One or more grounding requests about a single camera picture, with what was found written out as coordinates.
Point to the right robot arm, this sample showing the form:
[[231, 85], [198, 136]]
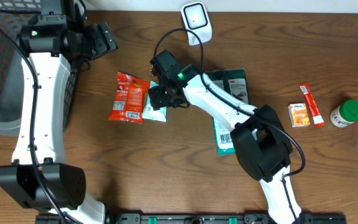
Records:
[[261, 145]]

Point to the grey plastic basket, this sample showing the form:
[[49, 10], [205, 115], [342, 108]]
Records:
[[13, 16]]

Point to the white barcode scanner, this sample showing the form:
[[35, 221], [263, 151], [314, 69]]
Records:
[[195, 18]]

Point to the red snack bag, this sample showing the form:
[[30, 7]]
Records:
[[129, 98]]

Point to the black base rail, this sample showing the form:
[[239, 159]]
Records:
[[246, 218]]

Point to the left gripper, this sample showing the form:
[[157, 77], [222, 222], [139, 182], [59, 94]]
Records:
[[101, 46]]

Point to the orange tissue pack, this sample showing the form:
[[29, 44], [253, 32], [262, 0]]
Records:
[[298, 115]]

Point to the green white glove pack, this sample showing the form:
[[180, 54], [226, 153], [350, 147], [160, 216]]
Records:
[[234, 83]]

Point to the green lidded jar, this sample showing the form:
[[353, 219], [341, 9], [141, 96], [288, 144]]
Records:
[[345, 114]]

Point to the red snack stick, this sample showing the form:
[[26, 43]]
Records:
[[315, 112]]

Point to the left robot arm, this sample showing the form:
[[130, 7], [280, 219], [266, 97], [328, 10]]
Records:
[[39, 177]]

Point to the mint green snack bag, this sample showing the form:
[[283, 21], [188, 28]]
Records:
[[151, 114]]

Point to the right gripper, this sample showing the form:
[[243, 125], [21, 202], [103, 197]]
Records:
[[157, 99]]

